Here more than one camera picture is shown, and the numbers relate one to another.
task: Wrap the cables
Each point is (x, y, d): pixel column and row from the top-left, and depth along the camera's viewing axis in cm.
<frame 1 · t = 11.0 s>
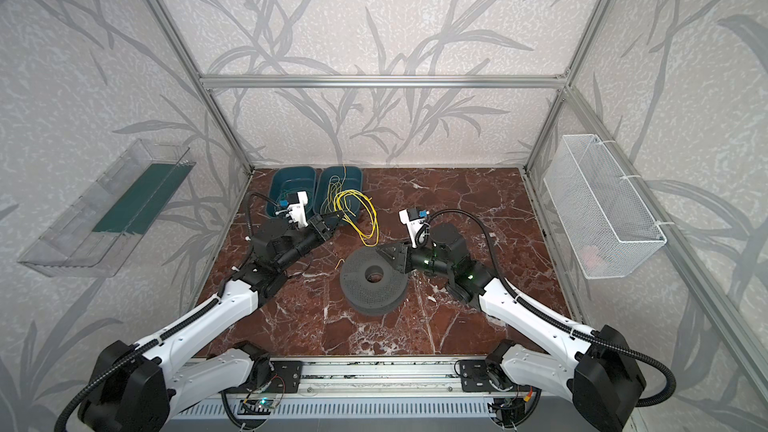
left hand: (347, 206, 75), fingers closed
right hand: (379, 240, 72), fingers open
left teal plastic bin: (291, 180, 117), point 2 cm above the table
right teal plastic bin: (353, 180, 117), point 2 cm above the table

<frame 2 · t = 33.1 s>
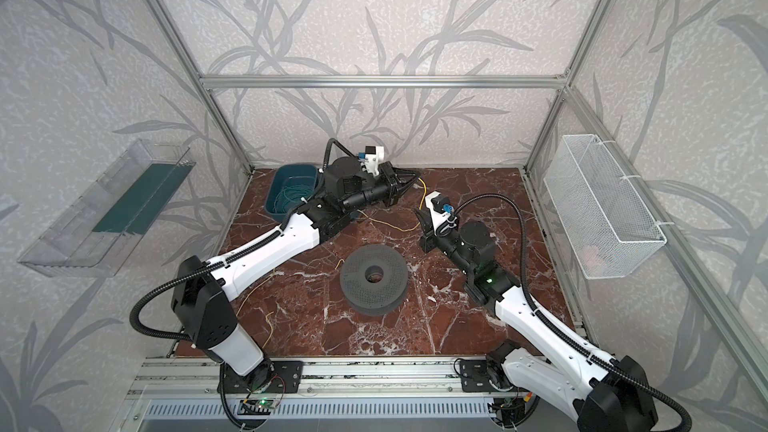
left hand: (425, 166, 67), fingers closed
right hand: (418, 200, 72), fingers closed
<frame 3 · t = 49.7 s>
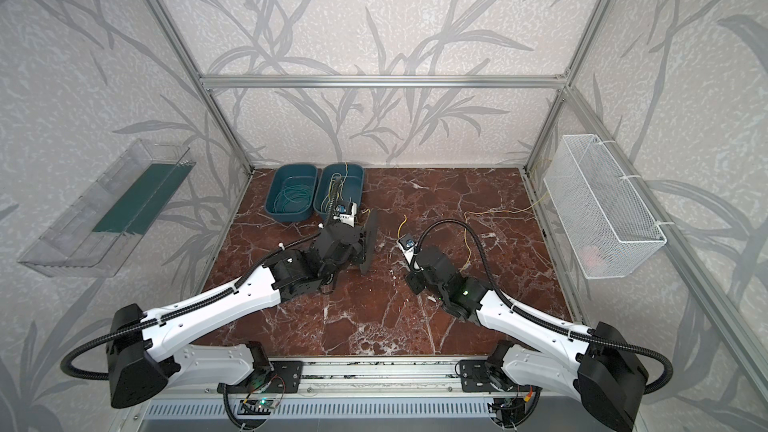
left hand: (367, 226, 76), fingers open
right hand: (409, 249, 81), fingers closed
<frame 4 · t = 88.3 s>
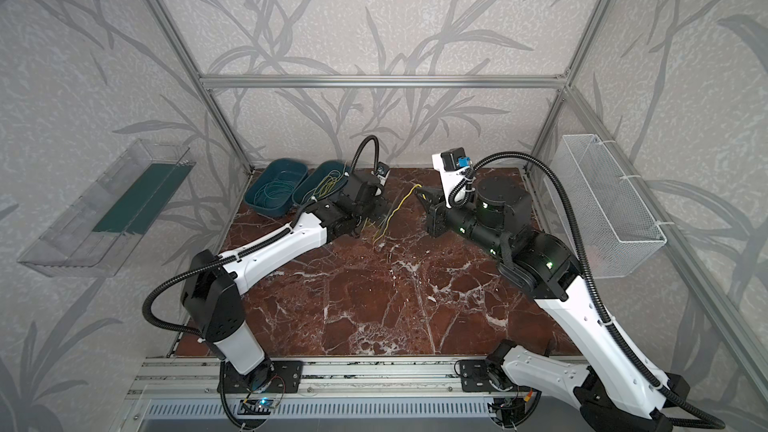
left hand: (381, 184, 84), fingers closed
right hand: (417, 180, 56), fingers closed
left teal plastic bin: (269, 173, 117), point 4 cm above the table
